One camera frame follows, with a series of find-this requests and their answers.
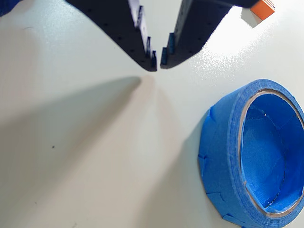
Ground orange cube block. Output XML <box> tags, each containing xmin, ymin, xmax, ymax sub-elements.
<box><xmin>250</xmin><ymin>0</ymin><xmax>276</xmax><ymax>21</ymax></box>

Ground blue tape roll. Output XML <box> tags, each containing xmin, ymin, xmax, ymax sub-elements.
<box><xmin>198</xmin><ymin>78</ymin><xmax>304</xmax><ymax>226</ymax></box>

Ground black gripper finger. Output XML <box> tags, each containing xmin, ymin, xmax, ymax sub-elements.
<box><xmin>65</xmin><ymin>0</ymin><xmax>158</xmax><ymax>73</ymax></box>
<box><xmin>160</xmin><ymin>0</ymin><xmax>259</xmax><ymax>70</ymax></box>

